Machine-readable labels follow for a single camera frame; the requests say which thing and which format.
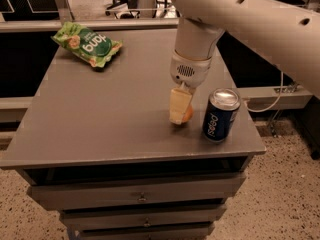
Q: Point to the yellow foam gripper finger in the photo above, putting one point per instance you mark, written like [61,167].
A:
[180,100]

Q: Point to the grey metal railing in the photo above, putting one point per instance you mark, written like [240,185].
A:
[47,15]

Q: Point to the black office chair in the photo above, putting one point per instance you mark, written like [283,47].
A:
[131,13]

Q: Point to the green chip bag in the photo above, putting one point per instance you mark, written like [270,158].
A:
[94,48]

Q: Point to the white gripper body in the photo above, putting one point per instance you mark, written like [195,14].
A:
[188,71]

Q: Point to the grey drawer cabinet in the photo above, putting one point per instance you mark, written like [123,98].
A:
[99,147]

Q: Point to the blue pepsi can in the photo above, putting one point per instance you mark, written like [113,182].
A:
[222,107]

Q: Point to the orange fruit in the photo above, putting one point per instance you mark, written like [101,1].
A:
[187,116]

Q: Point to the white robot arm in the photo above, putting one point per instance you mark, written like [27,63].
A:
[282,34]

